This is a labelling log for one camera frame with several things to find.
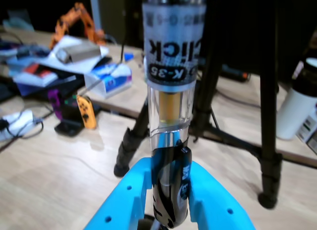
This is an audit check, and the black labelled gel pen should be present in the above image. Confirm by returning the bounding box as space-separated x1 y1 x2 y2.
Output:
142 0 208 230

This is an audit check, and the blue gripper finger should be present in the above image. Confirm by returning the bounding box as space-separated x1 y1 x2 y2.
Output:
188 162 257 230
84 157 153 230

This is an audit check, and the white bottle black cap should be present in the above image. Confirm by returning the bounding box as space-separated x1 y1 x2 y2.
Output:
276 57 317 141

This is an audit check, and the brown cardboard box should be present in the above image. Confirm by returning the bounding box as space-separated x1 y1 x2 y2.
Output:
55 40 101 64

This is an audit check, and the black controller charging dock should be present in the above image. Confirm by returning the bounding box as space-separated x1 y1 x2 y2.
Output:
54 91 101 138

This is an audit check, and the orange black device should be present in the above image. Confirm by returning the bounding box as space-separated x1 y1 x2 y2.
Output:
221 64 251 82

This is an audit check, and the black camera tripod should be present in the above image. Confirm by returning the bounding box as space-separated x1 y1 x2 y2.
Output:
113 0 283 210

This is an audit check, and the stack of books and papers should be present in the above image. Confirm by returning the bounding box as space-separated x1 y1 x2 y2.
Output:
4 45 85 97

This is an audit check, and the orange game controller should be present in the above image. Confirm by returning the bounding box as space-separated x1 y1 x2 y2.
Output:
76 95 97 129

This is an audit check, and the purple game controller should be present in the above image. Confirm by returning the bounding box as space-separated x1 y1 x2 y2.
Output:
47 89 64 120

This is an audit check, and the white power strip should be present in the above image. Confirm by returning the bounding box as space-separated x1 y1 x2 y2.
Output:
0 110 35 142

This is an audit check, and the blue white tissue box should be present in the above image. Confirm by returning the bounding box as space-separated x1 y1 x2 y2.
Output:
84 62 133 100

